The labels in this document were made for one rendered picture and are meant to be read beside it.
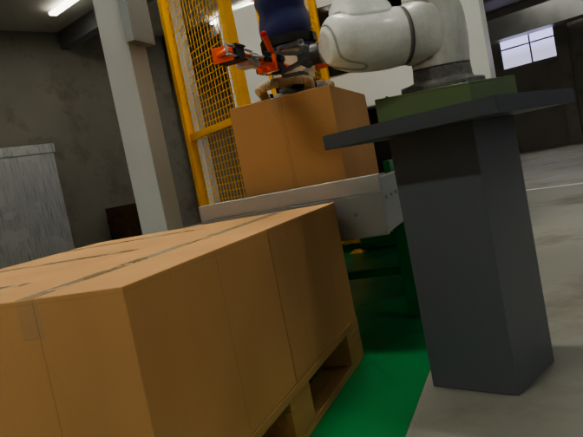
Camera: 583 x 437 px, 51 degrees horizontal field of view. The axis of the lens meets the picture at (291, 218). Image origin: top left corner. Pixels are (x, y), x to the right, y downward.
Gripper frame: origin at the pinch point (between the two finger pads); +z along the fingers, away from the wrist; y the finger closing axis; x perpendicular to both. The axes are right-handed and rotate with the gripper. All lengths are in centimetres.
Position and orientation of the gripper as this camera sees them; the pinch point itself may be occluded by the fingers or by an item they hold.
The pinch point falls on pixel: (270, 65)
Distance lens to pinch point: 235.4
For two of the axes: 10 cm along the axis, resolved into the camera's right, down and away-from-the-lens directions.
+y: 1.8, 9.8, 0.8
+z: -9.2, 1.4, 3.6
